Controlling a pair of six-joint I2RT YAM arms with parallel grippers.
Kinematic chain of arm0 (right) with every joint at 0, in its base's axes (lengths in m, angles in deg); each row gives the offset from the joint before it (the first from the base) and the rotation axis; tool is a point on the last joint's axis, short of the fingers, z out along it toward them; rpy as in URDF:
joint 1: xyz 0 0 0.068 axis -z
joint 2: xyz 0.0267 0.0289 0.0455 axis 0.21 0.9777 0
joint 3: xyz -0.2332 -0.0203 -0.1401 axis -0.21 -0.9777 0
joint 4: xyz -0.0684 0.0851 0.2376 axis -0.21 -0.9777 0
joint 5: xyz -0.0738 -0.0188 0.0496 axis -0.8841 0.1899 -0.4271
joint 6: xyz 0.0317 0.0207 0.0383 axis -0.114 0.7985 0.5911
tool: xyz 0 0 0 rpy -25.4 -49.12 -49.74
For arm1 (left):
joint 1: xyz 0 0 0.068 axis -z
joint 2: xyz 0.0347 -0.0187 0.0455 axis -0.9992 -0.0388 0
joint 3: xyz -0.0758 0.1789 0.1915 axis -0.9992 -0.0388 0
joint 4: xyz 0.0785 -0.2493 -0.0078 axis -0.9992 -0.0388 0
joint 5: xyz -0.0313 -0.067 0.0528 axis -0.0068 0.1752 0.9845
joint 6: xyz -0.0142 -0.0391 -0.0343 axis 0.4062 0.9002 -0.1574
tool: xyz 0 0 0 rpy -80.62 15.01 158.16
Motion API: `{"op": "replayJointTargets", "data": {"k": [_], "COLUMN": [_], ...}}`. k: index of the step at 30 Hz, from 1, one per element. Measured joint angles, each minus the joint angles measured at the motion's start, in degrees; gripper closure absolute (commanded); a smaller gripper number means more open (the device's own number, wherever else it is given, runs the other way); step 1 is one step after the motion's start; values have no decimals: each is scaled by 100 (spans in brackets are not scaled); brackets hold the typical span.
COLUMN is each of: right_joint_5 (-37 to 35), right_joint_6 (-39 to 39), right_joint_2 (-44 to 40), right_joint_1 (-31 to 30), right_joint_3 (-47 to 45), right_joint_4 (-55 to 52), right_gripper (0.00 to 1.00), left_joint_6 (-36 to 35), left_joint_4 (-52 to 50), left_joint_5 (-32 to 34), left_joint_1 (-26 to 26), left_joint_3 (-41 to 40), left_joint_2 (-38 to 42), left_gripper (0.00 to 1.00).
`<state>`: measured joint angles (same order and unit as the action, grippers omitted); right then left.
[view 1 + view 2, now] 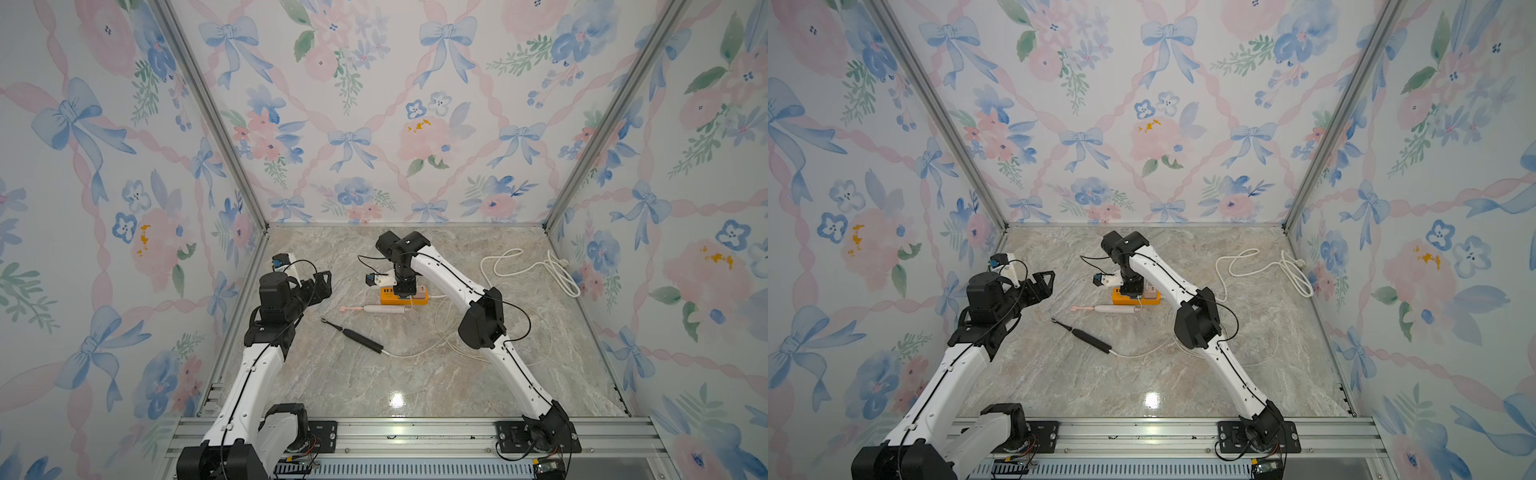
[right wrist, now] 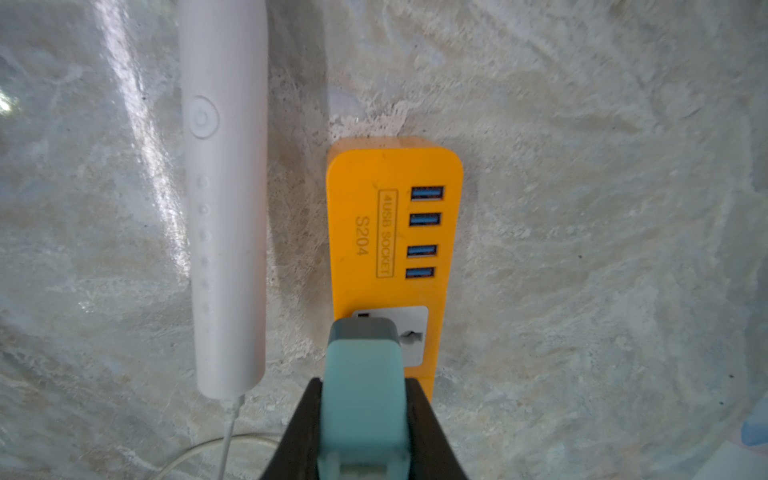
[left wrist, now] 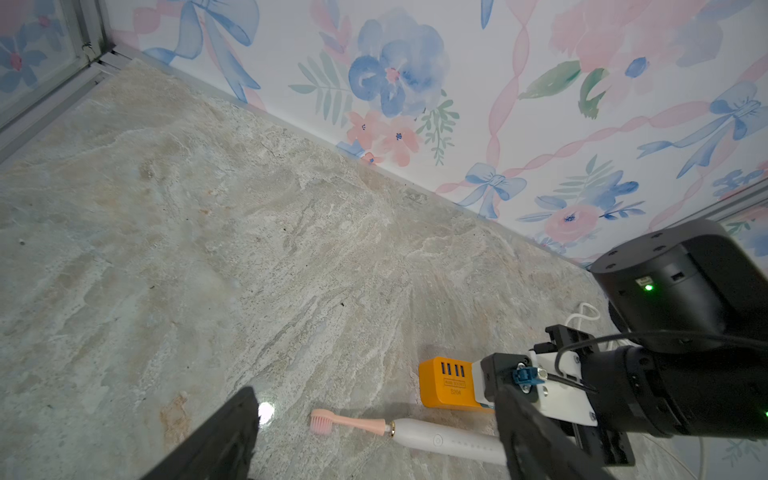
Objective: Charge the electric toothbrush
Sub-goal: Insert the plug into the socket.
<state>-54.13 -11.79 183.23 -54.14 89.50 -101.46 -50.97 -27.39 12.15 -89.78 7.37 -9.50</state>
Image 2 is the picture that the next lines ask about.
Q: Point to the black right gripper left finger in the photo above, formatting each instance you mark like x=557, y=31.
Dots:
x=295, y=457

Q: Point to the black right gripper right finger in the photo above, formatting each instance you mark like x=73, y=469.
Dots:
x=431, y=454

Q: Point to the teal charger adapter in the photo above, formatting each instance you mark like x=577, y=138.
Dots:
x=363, y=409

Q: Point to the orange power strip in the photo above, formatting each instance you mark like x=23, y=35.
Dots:
x=393, y=207

